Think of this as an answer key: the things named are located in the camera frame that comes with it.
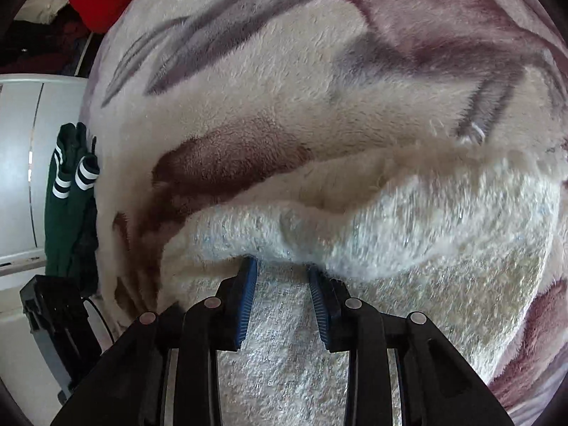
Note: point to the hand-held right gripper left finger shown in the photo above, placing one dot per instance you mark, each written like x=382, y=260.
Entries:
x=247, y=301

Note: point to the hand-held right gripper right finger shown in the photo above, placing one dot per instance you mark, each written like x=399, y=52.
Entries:
x=318, y=306

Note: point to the white tweed jacket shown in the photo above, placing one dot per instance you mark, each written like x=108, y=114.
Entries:
x=421, y=253

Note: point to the pile of dark red clothes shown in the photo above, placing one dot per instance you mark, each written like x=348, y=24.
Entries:
x=44, y=49

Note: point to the dark folded garment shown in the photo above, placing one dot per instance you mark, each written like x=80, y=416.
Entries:
x=88, y=253

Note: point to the green striped garment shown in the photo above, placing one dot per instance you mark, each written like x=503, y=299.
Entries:
x=62, y=230

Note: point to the white sliding door wardrobe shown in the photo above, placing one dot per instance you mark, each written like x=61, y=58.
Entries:
x=17, y=164

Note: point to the floral plush blanket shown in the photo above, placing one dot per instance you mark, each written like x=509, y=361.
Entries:
x=310, y=75

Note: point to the white folded cloth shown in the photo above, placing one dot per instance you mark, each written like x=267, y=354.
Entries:
x=42, y=4

